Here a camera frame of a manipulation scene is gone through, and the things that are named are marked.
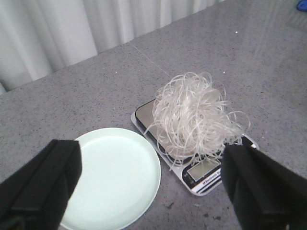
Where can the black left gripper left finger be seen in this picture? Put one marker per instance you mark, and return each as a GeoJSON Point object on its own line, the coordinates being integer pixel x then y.
{"type": "Point", "coordinates": [36, 196]}

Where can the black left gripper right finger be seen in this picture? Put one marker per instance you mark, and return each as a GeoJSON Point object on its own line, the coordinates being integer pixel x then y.
{"type": "Point", "coordinates": [265, 195]}

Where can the white vermicelli noodle bundle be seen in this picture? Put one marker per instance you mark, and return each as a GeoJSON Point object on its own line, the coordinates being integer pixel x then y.
{"type": "Point", "coordinates": [195, 121]}

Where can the silver digital kitchen scale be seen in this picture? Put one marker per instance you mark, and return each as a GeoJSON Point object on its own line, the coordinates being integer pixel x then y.
{"type": "Point", "coordinates": [199, 178]}

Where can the pale green round plate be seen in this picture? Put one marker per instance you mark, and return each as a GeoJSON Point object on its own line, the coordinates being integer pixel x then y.
{"type": "Point", "coordinates": [120, 178]}

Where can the white pleated curtain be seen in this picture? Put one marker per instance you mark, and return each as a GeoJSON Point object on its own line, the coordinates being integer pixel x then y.
{"type": "Point", "coordinates": [38, 37]}

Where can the blue object at table edge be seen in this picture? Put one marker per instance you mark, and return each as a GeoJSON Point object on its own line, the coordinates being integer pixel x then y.
{"type": "Point", "coordinates": [302, 6]}

